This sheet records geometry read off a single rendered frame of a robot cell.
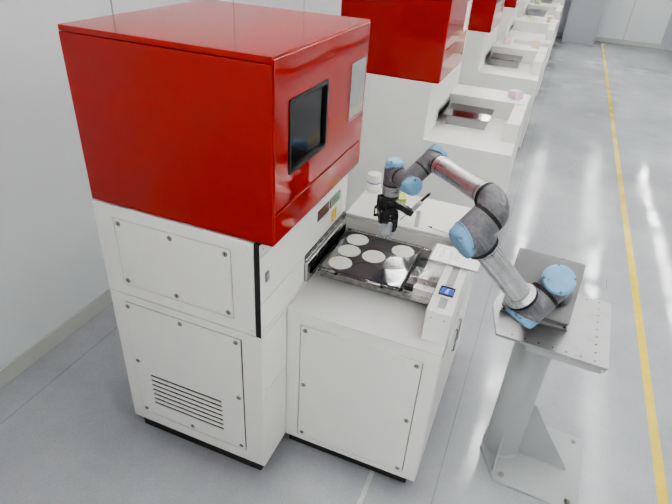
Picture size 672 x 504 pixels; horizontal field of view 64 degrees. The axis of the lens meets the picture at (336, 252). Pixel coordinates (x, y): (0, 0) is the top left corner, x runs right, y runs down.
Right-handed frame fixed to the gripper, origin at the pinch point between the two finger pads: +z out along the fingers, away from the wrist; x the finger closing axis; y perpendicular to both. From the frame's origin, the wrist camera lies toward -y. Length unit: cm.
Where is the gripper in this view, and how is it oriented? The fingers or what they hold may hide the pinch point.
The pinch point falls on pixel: (389, 235)
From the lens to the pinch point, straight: 231.4
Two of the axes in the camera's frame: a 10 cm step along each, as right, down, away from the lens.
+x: 3.4, 5.2, -7.8
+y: -9.4, 1.4, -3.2
